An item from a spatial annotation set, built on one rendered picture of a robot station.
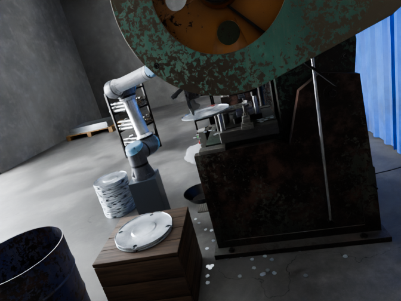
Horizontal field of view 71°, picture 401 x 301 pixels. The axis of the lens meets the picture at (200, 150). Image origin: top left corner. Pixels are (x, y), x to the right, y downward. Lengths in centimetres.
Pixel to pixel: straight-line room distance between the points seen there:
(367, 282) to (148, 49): 136
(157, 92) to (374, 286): 780
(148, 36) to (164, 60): 11
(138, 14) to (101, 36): 793
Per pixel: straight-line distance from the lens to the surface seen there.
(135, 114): 189
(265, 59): 114
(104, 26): 908
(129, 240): 143
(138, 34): 120
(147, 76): 159
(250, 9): 122
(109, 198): 247
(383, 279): 157
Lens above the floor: 109
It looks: 18 degrees down
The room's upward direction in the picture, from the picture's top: 14 degrees counter-clockwise
